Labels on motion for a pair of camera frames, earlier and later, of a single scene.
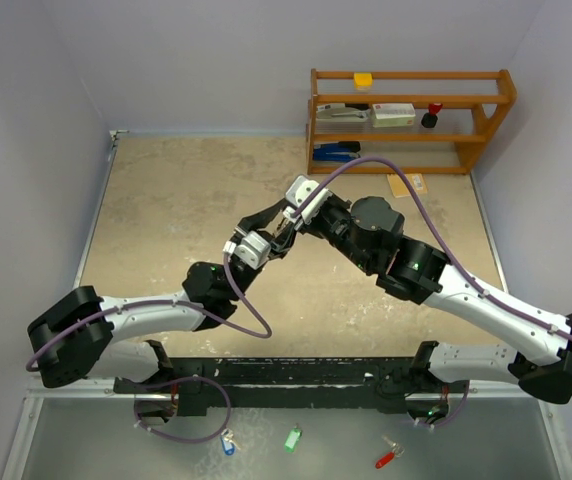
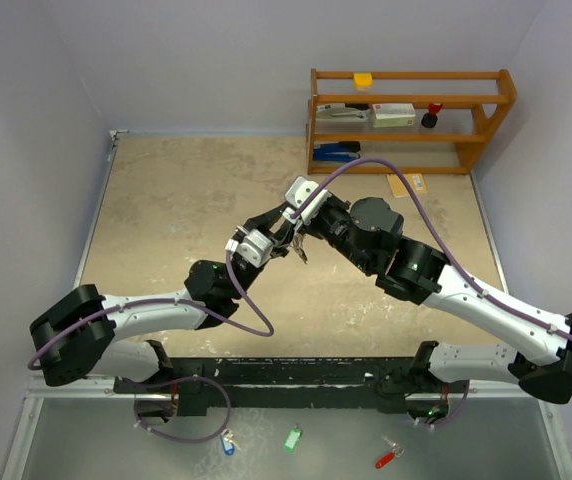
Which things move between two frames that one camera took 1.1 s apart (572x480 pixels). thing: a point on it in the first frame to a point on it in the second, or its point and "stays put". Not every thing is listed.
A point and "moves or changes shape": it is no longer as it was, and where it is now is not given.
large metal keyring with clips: x=283 y=223 moves or changes shape
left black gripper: x=263 y=220 stays put
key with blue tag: x=228 y=443 stays put
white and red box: x=393 y=115 stays put
